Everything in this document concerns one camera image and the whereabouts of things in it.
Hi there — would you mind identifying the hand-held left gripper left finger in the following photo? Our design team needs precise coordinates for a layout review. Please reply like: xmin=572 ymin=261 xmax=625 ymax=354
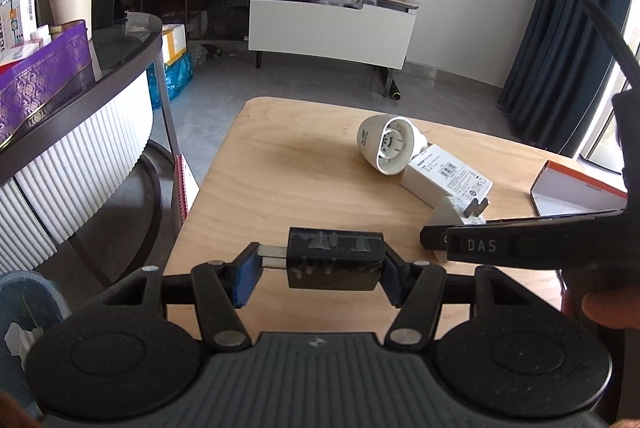
xmin=102 ymin=243 xmax=266 ymax=351

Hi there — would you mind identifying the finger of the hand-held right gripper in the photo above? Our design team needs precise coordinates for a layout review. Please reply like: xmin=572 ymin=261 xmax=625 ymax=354
xmin=419 ymin=223 xmax=451 ymax=255
xmin=584 ymin=0 xmax=640 ymax=81

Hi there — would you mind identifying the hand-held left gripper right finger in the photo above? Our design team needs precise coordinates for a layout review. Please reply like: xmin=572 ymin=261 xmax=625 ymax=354
xmin=377 ymin=250 xmax=543 ymax=351

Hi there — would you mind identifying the white cube charger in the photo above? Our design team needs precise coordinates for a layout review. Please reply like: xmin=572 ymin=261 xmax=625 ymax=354
xmin=430 ymin=195 xmax=488 ymax=229

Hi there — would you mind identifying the orange-edged cardboard box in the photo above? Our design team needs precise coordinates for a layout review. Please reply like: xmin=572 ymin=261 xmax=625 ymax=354
xmin=529 ymin=160 xmax=628 ymax=216

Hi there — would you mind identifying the black charger plug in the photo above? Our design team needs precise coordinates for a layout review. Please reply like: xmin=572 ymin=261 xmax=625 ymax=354
xmin=257 ymin=226 xmax=386 ymax=292

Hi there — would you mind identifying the person's right hand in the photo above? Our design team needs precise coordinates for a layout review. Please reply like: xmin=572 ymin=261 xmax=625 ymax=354
xmin=560 ymin=268 xmax=640 ymax=331

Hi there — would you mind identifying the dark blue curtain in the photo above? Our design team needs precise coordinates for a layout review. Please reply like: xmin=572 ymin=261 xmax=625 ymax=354
xmin=497 ymin=0 xmax=640 ymax=159

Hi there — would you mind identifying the white flat power adapter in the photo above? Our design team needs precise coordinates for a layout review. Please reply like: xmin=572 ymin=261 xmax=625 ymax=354
xmin=399 ymin=144 xmax=494 ymax=210

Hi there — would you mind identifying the glass door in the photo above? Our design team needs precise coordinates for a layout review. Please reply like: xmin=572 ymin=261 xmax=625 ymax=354
xmin=572 ymin=28 xmax=640 ymax=169

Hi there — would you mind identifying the red spiral notebook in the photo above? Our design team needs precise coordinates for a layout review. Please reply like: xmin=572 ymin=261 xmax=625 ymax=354
xmin=172 ymin=153 xmax=201 ymax=226

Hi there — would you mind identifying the ribbed white side table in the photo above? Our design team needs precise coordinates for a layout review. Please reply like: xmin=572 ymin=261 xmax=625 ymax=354
xmin=0 ymin=12 xmax=181 ymax=289

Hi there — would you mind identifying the blue plastic bag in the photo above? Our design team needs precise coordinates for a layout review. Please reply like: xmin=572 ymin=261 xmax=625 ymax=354
xmin=145 ymin=53 xmax=194 ymax=109

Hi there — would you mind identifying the trash bin with blue liner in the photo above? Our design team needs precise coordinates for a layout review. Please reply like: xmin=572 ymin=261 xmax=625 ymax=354
xmin=0 ymin=269 xmax=73 ymax=414

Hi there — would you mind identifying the white television cabinet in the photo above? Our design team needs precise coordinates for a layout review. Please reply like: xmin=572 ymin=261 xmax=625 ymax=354
xmin=120 ymin=0 xmax=421 ymax=99

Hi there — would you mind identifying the crumpled white tissue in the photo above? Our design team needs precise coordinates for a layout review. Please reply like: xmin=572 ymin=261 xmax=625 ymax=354
xmin=2 ymin=320 xmax=48 ymax=359

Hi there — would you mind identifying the cardboard box with yellow tape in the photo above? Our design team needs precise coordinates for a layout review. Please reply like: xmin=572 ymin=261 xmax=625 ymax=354
xmin=160 ymin=23 xmax=188 ymax=66

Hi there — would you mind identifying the purple patterned box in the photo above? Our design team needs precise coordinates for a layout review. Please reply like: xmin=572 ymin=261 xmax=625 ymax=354
xmin=0 ymin=20 xmax=97 ymax=146

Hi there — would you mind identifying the black stand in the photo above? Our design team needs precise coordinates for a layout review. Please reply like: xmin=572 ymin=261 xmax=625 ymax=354
xmin=91 ymin=0 xmax=128 ymax=31

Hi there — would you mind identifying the white paper cup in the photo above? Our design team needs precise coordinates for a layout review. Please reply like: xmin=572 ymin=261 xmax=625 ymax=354
xmin=48 ymin=0 xmax=95 ymax=40

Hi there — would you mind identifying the white printed carton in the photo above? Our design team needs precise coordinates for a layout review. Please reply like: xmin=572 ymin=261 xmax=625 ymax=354
xmin=0 ymin=0 xmax=38 ymax=49

